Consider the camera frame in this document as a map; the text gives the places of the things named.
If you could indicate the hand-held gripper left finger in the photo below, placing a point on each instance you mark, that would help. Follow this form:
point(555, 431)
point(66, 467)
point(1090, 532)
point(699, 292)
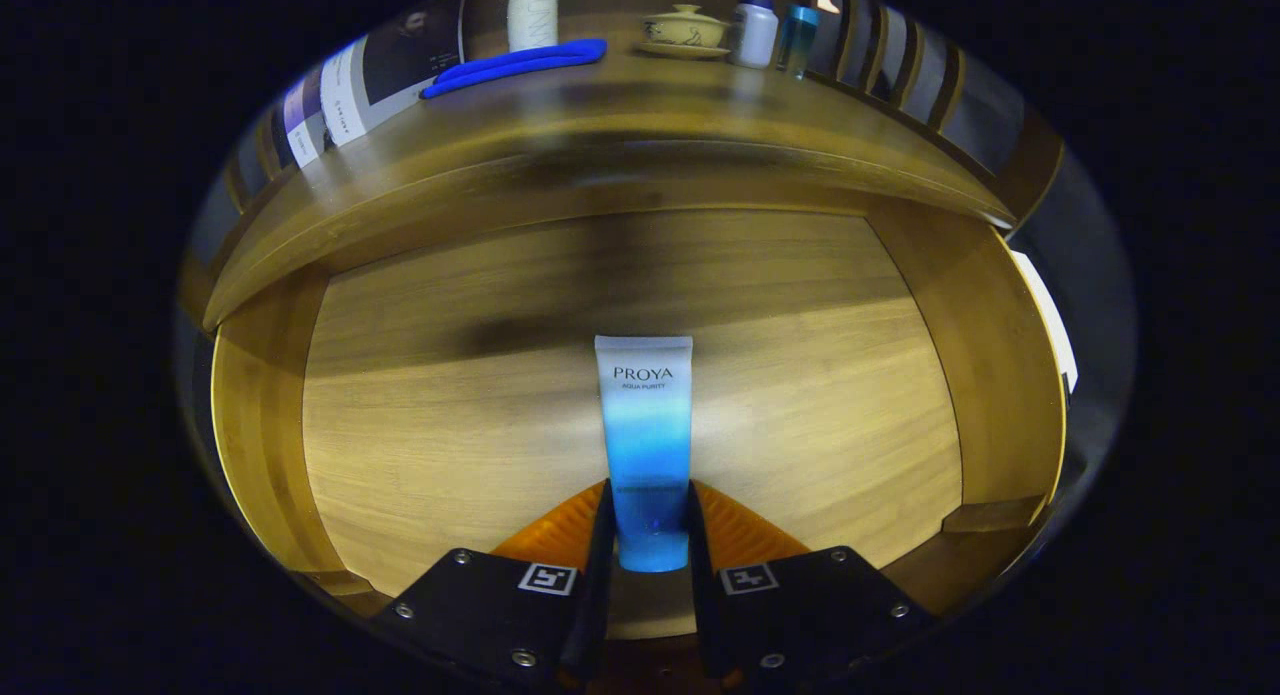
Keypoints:
point(500, 615)

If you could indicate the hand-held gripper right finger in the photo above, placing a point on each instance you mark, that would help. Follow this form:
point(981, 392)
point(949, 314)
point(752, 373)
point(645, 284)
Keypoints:
point(810, 615)

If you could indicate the wooden drawer with black knob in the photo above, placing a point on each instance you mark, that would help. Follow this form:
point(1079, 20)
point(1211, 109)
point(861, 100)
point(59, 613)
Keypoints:
point(450, 425)

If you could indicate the blue white cosmetic tube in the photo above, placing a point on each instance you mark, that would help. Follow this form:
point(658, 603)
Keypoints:
point(645, 425)

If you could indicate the white filing cabinet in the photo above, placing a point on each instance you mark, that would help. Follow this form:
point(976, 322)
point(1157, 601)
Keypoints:
point(1055, 325)

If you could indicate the wooden cabinet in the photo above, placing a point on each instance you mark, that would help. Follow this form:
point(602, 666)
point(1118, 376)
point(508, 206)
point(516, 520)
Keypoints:
point(1035, 160)

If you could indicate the wooden countertop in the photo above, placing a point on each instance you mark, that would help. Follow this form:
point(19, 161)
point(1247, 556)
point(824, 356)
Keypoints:
point(650, 105)

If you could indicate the purple white book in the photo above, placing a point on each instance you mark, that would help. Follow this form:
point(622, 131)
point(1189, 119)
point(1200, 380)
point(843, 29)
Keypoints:
point(300, 115)

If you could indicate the blue folded cloth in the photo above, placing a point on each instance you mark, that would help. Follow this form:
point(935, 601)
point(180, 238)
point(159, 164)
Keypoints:
point(510, 65)

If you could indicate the teal blue bottle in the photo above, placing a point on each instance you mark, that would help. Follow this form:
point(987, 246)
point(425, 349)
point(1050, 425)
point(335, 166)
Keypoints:
point(797, 40)

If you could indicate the large white portrait book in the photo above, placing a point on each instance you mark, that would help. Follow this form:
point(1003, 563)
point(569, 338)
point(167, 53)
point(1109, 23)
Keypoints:
point(420, 45)

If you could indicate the white bottle with blue cap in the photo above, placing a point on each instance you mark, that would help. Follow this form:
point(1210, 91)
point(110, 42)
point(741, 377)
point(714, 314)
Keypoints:
point(755, 35)

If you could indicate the yellow lidded tea cup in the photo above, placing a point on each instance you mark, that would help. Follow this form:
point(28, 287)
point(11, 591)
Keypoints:
point(685, 30)

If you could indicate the white pump bottle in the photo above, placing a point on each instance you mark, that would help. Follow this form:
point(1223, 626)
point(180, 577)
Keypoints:
point(532, 15)

